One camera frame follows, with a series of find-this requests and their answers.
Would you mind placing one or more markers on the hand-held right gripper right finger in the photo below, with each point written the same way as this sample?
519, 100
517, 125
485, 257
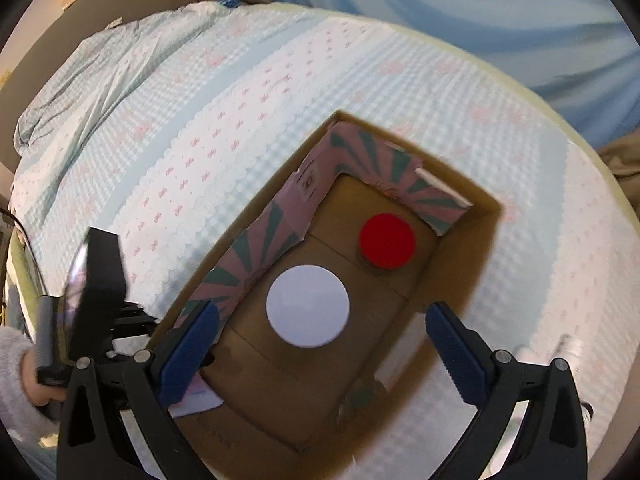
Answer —
457, 355

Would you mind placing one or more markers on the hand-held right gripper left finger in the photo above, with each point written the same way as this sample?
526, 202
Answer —
187, 350

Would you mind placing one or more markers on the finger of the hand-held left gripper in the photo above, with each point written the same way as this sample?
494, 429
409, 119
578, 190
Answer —
135, 327

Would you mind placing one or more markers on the cardboard box with patterned flaps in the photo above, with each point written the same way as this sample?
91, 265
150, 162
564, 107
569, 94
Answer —
300, 400

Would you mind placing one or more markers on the person's left hand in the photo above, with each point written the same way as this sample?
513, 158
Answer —
42, 394

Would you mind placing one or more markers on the white paper card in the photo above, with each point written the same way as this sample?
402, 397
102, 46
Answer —
200, 400

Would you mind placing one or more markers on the white round lid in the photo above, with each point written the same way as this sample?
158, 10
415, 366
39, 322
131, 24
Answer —
307, 306

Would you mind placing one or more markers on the red round lid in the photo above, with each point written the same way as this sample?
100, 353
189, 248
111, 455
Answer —
387, 241

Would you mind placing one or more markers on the crumpled blue gingham quilt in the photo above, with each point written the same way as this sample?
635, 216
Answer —
95, 75

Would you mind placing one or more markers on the gingham bedspread with pink bows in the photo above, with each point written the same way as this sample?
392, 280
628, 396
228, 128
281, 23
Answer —
280, 90

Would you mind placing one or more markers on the blue striped curtain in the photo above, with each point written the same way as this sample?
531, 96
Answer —
475, 15

